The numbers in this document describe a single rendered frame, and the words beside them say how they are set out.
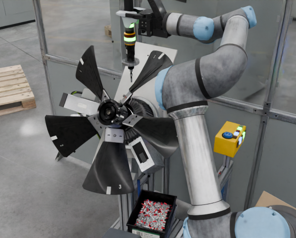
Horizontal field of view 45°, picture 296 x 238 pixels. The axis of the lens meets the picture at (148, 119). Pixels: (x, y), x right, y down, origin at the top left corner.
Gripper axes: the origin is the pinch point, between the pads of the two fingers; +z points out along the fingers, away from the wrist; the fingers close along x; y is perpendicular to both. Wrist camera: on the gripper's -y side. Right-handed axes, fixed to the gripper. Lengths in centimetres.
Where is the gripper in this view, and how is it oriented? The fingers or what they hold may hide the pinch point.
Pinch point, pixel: (123, 10)
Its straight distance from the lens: 140.1
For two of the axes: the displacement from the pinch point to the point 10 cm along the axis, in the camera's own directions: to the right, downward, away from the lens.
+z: -8.6, -2.6, 4.4
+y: 0.1, 8.5, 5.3
